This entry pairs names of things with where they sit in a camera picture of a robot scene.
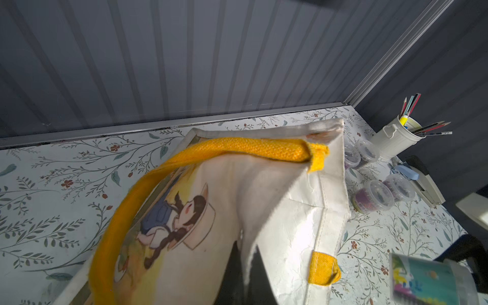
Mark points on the grey stapler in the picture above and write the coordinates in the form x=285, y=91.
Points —
x=416, y=172

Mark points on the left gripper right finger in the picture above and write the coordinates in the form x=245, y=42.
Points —
x=259, y=288

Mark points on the white canvas tote bag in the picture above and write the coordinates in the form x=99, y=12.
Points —
x=280, y=190

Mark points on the white pen cup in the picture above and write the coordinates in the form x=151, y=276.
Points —
x=404, y=131

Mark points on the clear lid seed jar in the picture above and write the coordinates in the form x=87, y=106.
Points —
x=374, y=196

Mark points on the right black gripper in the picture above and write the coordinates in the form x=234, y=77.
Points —
x=468, y=247

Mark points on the purple label seed jar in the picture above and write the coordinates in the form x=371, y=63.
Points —
x=352, y=157

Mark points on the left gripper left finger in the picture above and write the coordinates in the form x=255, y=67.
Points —
x=231, y=291

